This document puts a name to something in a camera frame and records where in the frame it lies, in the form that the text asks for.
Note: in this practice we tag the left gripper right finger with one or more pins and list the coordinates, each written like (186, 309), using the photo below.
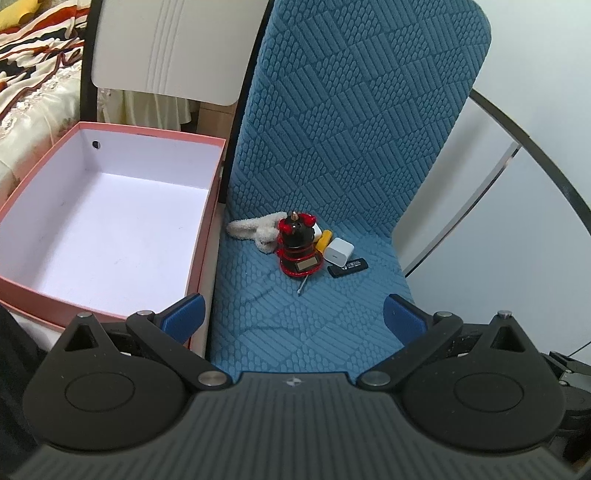
(425, 338)

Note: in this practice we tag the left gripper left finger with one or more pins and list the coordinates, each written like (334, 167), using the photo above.
(162, 337)

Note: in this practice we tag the black usb stick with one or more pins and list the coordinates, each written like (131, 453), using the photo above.
(352, 267)

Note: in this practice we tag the small white charger cube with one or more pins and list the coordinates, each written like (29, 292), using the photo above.
(338, 252)

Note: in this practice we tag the yellow handled screwdriver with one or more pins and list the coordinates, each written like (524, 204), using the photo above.
(322, 243)

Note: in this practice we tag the large white charger block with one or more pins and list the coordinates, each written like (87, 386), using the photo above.
(318, 232)

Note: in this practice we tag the red black toy figure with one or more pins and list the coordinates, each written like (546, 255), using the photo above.
(296, 246)

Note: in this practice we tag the pink cardboard box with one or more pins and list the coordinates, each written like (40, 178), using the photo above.
(112, 220)

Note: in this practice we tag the white fluffy plush item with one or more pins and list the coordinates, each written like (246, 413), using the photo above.
(263, 231)

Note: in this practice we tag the blue textured chair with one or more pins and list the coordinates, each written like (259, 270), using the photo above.
(350, 105)

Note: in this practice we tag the white bed footboard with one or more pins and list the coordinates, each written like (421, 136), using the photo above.
(195, 50)

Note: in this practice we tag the patterned bed blanket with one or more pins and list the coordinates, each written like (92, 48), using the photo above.
(40, 85)

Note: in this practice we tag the yellow pillow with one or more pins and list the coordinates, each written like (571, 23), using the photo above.
(17, 13)

